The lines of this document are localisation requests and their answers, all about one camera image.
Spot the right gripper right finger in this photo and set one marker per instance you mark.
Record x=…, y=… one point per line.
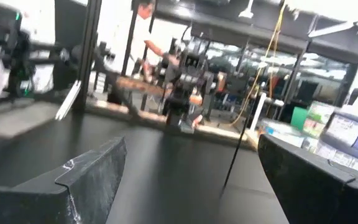
x=315, y=199

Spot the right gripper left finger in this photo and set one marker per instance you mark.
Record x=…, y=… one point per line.
x=57, y=202

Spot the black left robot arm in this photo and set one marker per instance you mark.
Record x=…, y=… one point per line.
x=182, y=93

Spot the background black robot arm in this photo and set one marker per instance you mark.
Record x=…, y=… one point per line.
x=17, y=53

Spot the green box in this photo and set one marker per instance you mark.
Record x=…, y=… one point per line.
x=299, y=118

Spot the black table mat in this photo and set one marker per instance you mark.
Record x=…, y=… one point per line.
x=172, y=174

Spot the person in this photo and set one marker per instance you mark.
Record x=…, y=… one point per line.
x=141, y=34

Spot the silver aluminium post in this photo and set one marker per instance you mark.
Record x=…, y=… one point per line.
x=68, y=99

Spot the white post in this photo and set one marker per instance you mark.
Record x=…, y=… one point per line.
x=258, y=112

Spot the black background frame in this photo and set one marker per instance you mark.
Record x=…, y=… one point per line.
x=259, y=28

